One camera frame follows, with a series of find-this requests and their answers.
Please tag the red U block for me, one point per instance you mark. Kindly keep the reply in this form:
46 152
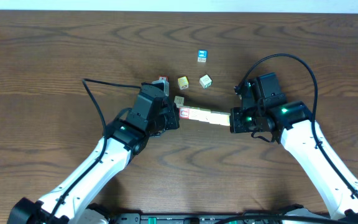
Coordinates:
184 113

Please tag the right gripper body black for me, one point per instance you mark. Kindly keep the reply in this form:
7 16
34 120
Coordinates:
245 121

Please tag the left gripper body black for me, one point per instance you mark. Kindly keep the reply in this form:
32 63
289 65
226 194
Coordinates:
173 116

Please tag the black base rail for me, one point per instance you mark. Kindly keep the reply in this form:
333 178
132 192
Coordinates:
138 218

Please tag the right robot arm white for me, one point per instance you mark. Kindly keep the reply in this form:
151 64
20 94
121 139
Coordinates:
336 184

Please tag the red A block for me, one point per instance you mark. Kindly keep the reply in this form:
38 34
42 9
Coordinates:
164 78

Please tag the blue letter block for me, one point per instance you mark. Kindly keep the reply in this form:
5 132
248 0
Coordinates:
202 56

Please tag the yellow block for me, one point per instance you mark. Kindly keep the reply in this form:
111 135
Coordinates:
214 118
183 83
204 115

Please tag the white green block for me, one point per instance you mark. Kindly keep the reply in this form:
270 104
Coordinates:
206 81

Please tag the fifth row block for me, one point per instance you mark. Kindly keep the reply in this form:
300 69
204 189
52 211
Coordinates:
224 119

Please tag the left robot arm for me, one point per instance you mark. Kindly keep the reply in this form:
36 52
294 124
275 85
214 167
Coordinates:
72 200

